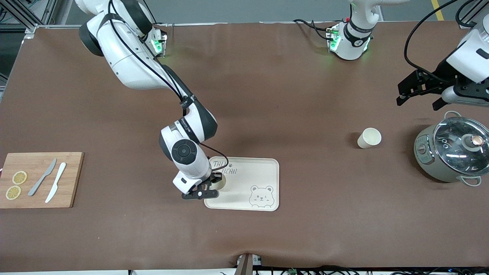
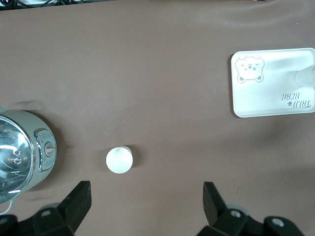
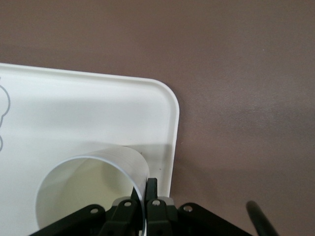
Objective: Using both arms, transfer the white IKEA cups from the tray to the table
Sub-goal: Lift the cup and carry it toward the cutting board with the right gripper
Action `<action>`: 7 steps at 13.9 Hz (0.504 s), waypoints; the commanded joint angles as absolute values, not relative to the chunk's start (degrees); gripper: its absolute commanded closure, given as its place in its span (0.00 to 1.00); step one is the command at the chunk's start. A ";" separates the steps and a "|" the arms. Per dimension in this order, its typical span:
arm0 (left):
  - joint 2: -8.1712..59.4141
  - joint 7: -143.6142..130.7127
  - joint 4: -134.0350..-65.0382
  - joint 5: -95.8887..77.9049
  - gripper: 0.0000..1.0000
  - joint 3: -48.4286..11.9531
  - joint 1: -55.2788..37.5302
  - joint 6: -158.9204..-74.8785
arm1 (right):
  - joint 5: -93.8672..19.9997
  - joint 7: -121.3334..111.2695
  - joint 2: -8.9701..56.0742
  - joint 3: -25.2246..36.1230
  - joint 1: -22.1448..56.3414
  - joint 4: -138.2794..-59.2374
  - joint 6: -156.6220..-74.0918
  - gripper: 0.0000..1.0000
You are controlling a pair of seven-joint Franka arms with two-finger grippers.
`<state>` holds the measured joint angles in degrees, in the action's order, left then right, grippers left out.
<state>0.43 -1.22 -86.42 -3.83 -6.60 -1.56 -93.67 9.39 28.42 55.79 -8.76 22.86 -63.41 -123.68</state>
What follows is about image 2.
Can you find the cream bear print tray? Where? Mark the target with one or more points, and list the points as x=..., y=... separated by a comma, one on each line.
x=265, y=98

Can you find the glass pot lid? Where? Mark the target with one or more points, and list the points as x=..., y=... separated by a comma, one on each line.
x=12, y=152

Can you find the brown table mat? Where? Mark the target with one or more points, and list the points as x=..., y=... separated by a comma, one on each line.
x=157, y=98

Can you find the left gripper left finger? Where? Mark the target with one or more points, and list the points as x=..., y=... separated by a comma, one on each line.
x=73, y=209

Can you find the white IKEA cup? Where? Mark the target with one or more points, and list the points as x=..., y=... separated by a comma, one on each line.
x=306, y=76
x=119, y=161

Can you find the grey electric cooking pot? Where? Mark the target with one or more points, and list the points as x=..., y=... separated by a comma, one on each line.
x=48, y=147

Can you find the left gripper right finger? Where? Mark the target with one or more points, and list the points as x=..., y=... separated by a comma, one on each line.
x=214, y=214

